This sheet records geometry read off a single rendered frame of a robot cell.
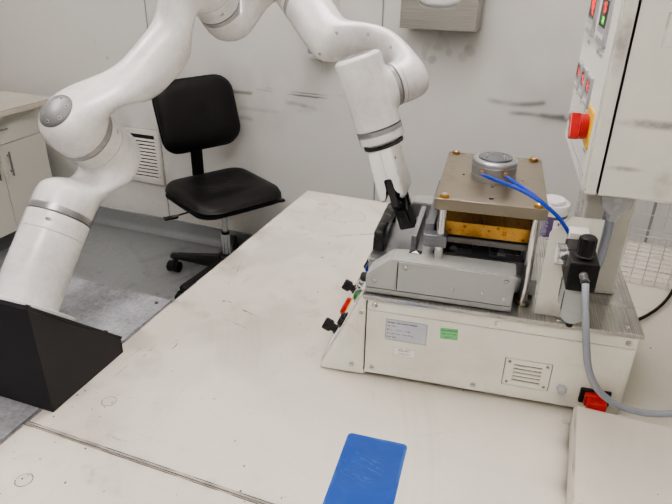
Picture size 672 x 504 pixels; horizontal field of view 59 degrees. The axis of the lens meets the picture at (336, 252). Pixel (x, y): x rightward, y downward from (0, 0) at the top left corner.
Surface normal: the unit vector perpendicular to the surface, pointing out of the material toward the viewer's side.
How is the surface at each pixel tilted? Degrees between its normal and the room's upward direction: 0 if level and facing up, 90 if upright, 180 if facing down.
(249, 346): 0
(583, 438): 0
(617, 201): 90
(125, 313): 0
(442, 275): 90
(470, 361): 90
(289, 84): 90
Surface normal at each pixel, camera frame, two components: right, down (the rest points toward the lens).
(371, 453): 0.02, -0.89
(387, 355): -0.26, 0.43
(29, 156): 0.93, 0.18
